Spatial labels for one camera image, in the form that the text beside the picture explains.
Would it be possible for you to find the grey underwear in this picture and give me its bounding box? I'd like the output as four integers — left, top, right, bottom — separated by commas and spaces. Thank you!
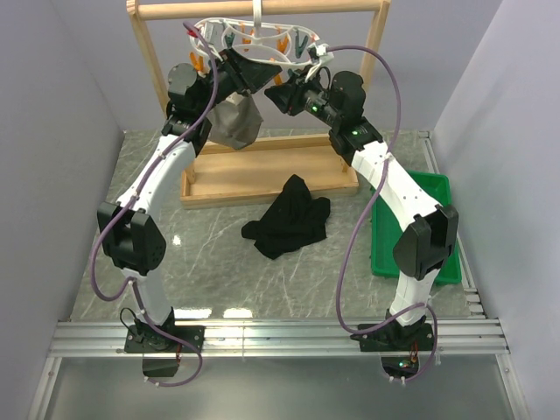
207, 93, 263, 151

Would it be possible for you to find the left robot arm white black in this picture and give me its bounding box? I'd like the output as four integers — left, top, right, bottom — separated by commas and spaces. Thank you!
95, 49, 282, 353

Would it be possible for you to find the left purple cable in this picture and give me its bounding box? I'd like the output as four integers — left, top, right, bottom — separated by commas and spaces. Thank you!
89, 25, 220, 389

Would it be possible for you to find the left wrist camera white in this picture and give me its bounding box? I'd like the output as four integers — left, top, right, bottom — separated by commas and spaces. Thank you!
186, 21, 220, 48

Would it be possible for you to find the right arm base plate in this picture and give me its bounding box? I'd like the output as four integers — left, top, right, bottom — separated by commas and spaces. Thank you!
352, 323, 435, 353

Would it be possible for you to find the black underwear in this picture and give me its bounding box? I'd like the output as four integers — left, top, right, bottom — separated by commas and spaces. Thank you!
241, 174, 331, 260

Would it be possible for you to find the purple cable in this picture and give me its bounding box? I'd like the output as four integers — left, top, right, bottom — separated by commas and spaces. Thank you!
325, 43, 438, 384
89, 25, 220, 389

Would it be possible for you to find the white plastic clip hanger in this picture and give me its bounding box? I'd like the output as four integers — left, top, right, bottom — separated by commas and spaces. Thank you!
191, 1, 324, 70

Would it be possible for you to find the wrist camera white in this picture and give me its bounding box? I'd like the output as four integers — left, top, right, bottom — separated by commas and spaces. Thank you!
307, 42, 334, 68
186, 21, 220, 48

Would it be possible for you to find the green plastic tray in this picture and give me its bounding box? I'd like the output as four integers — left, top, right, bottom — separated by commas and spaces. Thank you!
371, 171, 462, 285

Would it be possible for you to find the orange peg holding grey underwear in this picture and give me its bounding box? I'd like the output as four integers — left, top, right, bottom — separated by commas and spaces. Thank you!
189, 52, 207, 74

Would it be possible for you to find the aluminium mounting rail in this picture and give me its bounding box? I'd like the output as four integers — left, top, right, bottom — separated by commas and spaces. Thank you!
47, 318, 509, 358

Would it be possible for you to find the wooden hanging rack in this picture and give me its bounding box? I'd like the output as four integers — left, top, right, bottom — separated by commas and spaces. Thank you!
126, 1, 390, 208

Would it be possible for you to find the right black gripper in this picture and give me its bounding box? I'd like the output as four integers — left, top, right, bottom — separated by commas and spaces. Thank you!
264, 66, 341, 130

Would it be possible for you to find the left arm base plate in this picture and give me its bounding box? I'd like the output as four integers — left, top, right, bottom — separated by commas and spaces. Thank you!
123, 325, 206, 354

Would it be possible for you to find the teal clothes peg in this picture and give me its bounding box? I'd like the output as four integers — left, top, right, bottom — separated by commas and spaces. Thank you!
294, 28, 309, 59

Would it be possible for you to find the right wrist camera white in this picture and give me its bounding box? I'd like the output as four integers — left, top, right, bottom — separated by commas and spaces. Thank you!
307, 42, 334, 68

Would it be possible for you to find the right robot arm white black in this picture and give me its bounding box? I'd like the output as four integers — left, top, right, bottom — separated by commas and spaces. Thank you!
264, 71, 459, 351

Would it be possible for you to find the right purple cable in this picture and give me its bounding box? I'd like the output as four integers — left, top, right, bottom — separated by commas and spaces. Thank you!
325, 43, 438, 384

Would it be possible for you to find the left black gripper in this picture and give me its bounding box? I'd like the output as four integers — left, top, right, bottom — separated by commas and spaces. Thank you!
196, 47, 282, 116

